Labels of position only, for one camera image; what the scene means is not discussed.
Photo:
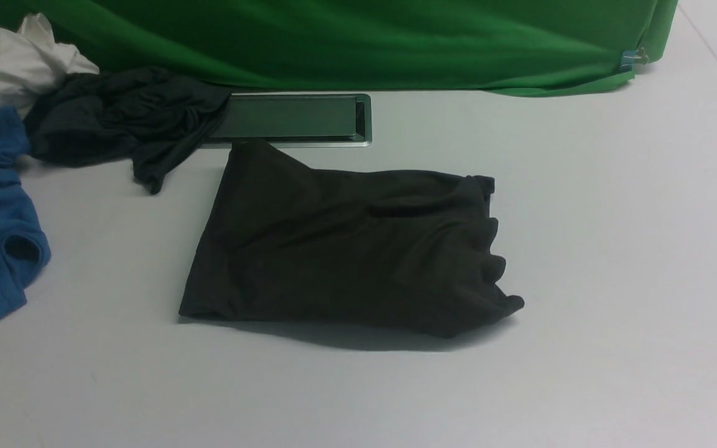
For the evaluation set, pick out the dark gray long-sleeved shirt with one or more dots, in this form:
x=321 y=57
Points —
x=397 y=249

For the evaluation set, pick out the dark teal crumpled garment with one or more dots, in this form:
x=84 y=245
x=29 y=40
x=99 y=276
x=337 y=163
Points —
x=151 y=116

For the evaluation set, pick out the green backdrop cloth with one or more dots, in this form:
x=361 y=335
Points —
x=517 y=48

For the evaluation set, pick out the blue binder clip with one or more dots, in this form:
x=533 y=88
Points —
x=630 y=59

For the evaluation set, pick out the white crumpled garment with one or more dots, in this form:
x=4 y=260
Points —
x=33 y=63

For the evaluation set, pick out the metal table cable hatch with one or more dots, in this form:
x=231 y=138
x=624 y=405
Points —
x=312 y=120

